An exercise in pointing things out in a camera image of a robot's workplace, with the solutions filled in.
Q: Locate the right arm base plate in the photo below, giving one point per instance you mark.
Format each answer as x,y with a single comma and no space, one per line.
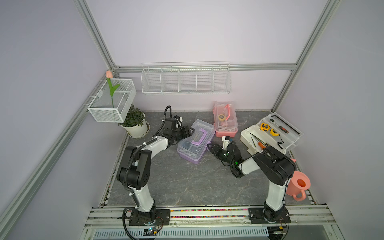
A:
267,215

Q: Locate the potted green plant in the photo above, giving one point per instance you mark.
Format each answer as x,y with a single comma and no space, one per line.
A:
135,123

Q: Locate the white toolbox clear lid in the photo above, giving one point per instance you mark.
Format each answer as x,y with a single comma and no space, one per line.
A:
252,135

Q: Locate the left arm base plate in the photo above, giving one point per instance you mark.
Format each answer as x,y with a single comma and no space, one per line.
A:
153,218

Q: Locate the long white wire basket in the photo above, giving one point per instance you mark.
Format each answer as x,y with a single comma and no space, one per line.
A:
186,78

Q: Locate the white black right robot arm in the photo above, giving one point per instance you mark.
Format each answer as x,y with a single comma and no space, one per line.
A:
277,167

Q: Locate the pink toolbox clear lid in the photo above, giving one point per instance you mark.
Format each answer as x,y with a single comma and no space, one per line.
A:
228,128

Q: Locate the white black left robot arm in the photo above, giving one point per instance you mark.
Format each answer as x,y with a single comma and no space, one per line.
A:
135,166

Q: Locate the small white mesh basket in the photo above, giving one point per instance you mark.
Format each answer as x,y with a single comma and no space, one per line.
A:
101,108

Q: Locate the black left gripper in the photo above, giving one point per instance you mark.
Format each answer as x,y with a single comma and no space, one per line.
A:
186,133

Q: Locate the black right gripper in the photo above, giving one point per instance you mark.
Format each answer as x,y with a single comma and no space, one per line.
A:
217,146

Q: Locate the yellow tape measure in pink box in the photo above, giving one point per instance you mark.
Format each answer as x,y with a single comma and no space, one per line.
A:
222,117

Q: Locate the pink artificial tulip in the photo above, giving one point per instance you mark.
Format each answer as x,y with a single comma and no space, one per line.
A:
112,87

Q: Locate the pink watering can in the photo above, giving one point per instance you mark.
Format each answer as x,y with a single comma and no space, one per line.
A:
298,186

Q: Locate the purple toolbox clear lid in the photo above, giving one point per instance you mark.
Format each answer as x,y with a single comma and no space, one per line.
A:
193,148

